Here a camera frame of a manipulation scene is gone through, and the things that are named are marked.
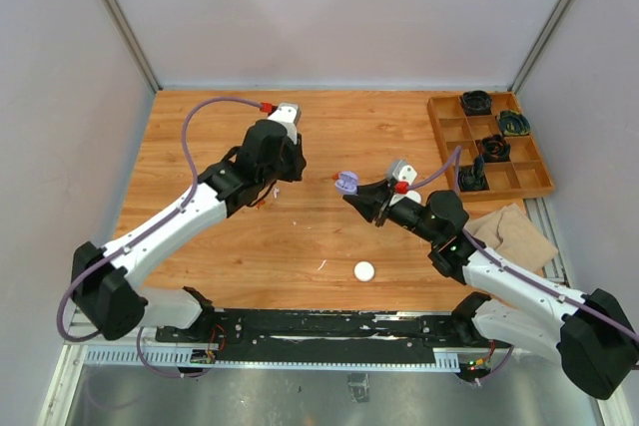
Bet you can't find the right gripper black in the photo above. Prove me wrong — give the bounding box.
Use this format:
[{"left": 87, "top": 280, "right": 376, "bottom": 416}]
[{"left": 344, "top": 178, "right": 441, "bottom": 244}]

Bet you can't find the purple earbud charging case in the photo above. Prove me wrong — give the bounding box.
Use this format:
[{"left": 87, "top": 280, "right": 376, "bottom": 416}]
[{"left": 334, "top": 171, "right": 359, "bottom": 195}]

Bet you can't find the white earbud charging case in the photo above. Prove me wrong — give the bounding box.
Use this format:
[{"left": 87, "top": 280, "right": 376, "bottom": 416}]
[{"left": 353, "top": 261, "right": 375, "bottom": 282}]

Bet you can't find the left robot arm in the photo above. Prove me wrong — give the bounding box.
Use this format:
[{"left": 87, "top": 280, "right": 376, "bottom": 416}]
[{"left": 71, "top": 114, "right": 306, "bottom": 342}]

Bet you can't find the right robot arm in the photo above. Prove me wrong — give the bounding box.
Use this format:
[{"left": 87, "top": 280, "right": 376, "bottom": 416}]
[{"left": 341, "top": 180, "right": 638, "bottom": 400}]

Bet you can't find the dark blue rolled sock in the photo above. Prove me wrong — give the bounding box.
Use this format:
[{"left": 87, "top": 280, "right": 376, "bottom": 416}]
[{"left": 457, "top": 156, "right": 488, "bottom": 192}]

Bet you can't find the wooden compartment tray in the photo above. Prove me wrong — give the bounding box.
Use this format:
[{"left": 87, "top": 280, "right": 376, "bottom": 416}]
[{"left": 427, "top": 91, "right": 555, "bottom": 202}]

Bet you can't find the black orange rolled sock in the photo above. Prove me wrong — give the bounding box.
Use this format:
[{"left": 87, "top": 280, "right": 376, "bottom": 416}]
[{"left": 476, "top": 135, "right": 511, "bottom": 163}]

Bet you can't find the beige cloth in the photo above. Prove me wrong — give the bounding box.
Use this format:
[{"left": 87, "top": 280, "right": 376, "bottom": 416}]
[{"left": 465, "top": 204, "right": 558, "bottom": 272}]

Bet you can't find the dark green rolled sock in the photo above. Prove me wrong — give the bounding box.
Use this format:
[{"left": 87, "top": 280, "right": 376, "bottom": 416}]
[{"left": 496, "top": 110, "right": 531, "bottom": 137}]

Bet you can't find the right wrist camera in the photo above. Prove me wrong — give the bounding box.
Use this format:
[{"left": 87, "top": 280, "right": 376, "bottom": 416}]
[{"left": 385, "top": 160, "right": 417, "bottom": 192}]

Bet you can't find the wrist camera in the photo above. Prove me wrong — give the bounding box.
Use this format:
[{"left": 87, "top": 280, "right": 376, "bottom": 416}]
[
  {"left": 260, "top": 102, "right": 302, "bottom": 144},
  {"left": 385, "top": 160, "right": 417, "bottom": 192}
]

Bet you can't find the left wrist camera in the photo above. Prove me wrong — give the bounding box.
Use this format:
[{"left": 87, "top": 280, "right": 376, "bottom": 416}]
[{"left": 260, "top": 102, "right": 302, "bottom": 144}]

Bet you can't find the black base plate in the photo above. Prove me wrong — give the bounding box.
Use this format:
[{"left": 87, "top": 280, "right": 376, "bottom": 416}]
[{"left": 155, "top": 309, "right": 490, "bottom": 366}]

